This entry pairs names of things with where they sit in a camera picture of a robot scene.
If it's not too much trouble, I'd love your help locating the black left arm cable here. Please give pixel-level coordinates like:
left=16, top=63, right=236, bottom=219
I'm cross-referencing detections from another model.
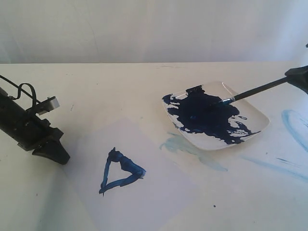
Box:
left=0, top=75, right=38, bottom=108

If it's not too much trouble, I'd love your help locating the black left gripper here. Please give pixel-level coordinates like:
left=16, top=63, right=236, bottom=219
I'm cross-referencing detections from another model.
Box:
left=14, top=116, right=70, bottom=165

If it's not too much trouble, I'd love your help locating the white square paint plate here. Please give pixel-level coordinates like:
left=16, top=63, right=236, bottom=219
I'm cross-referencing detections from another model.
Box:
left=162, top=81, right=270, bottom=151

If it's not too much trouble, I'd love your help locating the black paintbrush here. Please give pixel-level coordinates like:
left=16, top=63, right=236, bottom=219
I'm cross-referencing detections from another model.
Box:
left=208, top=77, right=289, bottom=109

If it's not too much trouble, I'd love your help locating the white paper sheet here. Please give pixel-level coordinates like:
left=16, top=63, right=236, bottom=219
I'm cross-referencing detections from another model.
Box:
left=64, top=119, right=197, bottom=231

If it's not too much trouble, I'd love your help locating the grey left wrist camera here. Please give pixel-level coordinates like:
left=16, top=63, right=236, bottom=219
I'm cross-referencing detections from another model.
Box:
left=35, top=96, right=60, bottom=115

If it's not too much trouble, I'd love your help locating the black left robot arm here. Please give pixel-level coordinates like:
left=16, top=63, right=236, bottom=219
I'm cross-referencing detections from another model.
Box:
left=0, top=89, right=70, bottom=165

